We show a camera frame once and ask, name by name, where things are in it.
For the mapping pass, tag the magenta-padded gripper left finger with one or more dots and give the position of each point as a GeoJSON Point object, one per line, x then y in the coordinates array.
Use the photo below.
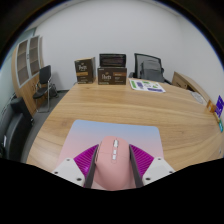
{"type": "Point", "coordinates": [70, 168]}

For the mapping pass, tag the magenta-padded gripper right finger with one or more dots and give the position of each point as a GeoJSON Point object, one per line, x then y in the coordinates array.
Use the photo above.
{"type": "Point", "coordinates": [155, 168]}

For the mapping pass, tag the pink computer mouse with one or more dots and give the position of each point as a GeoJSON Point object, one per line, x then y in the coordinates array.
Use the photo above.
{"type": "Point", "coordinates": [113, 166]}

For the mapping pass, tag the pink and blue mouse pad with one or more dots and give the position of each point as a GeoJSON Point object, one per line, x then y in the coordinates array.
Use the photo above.
{"type": "Point", "coordinates": [113, 130]}

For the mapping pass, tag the green small box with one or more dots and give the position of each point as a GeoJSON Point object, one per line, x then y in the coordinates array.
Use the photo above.
{"type": "Point", "coordinates": [221, 126]}

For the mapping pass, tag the white printed paper sheet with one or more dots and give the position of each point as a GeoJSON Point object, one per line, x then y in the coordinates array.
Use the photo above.
{"type": "Point", "coordinates": [146, 85]}

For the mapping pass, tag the orange-brown box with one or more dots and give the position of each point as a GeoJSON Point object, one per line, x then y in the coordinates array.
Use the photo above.
{"type": "Point", "coordinates": [211, 106]}

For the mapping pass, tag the purple card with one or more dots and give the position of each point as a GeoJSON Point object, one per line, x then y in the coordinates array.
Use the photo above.
{"type": "Point", "coordinates": [220, 106]}

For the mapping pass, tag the wooden side desk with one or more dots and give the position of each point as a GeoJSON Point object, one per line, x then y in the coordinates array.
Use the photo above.
{"type": "Point", "coordinates": [186, 81]}

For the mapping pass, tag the black metal-legged chair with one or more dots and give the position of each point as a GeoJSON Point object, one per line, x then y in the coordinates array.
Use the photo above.
{"type": "Point", "coordinates": [45, 76]}

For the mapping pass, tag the tall brown box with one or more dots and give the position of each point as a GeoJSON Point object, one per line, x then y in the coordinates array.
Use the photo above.
{"type": "Point", "coordinates": [85, 70]}

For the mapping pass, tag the black mesh office chair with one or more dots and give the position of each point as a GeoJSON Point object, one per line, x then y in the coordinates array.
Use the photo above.
{"type": "Point", "coordinates": [137, 65]}

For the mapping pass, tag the wooden shelf unit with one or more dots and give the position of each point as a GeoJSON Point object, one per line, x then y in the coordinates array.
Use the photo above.
{"type": "Point", "coordinates": [23, 66]}

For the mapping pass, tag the black flat box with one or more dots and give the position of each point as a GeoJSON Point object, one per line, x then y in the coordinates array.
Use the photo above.
{"type": "Point", "coordinates": [112, 60]}

